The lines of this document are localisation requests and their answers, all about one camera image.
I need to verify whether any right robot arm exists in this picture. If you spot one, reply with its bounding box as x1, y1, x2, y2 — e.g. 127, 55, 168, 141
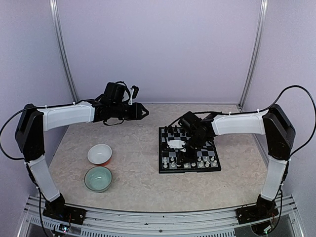
177, 104, 296, 219

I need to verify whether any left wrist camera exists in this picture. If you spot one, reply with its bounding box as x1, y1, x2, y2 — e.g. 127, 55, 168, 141
128, 85, 139, 105

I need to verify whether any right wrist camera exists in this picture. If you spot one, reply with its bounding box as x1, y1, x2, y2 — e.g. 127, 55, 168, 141
167, 140, 186, 152

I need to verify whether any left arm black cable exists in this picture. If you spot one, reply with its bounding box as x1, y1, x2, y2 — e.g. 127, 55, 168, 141
0, 80, 131, 161

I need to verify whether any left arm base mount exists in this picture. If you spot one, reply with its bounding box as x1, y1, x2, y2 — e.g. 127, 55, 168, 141
43, 206, 86, 225

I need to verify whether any right aluminium frame post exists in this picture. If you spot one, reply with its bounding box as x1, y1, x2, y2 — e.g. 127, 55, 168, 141
239, 0, 269, 107

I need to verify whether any aluminium frame post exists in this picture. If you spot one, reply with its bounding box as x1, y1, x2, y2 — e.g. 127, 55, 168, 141
239, 0, 269, 107
49, 0, 79, 102

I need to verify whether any pale green ceramic bowl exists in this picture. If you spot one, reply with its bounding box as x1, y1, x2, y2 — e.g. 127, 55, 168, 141
84, 166, 113, 193

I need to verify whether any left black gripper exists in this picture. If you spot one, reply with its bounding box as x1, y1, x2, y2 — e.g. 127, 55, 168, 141
111, 102, 149, 120

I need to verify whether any front aluminium rail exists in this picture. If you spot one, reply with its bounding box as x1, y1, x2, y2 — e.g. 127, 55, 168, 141
15, 196, 304, 237

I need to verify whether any left aluminium frame post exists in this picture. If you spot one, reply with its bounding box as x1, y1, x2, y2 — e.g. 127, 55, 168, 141
49, 0, 79, 102

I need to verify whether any white bowl orange outside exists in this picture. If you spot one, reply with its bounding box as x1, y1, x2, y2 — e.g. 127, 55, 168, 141
87, 144, 113, 166

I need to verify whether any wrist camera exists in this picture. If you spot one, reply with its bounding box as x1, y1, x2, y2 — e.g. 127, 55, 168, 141
128, 85, 139, 105
167, 140, 186, 152

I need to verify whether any black folding chess board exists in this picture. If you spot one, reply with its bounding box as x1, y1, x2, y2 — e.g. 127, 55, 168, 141
158, 126, 221, 174

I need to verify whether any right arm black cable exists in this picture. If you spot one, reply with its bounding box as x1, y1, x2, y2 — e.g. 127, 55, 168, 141
169, 85, 316, 161

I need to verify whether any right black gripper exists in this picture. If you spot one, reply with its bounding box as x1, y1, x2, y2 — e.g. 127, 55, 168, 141
176, 133, 209, 165

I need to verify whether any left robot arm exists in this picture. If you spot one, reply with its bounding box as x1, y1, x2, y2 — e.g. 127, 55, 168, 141
15, 81, 149, 220

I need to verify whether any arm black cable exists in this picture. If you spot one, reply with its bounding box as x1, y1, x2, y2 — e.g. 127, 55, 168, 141
0, 80, 131, 161
169, 85, 316, 161

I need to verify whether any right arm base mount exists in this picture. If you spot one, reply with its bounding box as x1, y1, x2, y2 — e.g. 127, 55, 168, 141
235, 204, 279, 225

